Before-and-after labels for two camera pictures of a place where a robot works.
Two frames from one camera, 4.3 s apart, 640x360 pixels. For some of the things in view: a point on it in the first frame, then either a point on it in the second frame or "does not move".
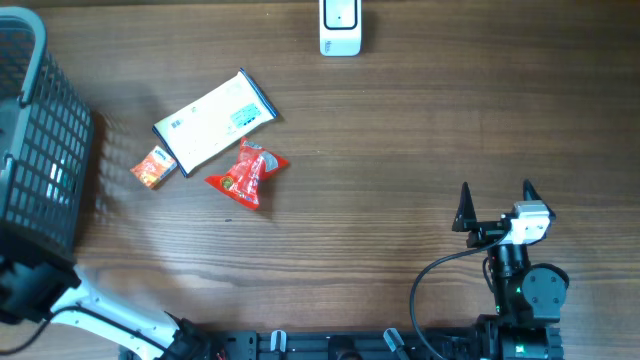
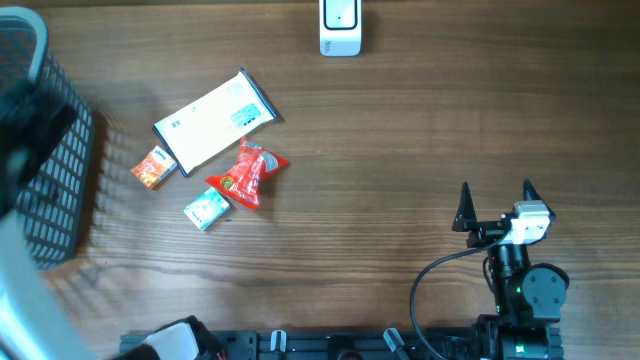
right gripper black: (466, 220) does not move
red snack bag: (242, 180) does not move
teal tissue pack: (53, 170) → (207, 208)
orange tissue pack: (154, 167) does not move
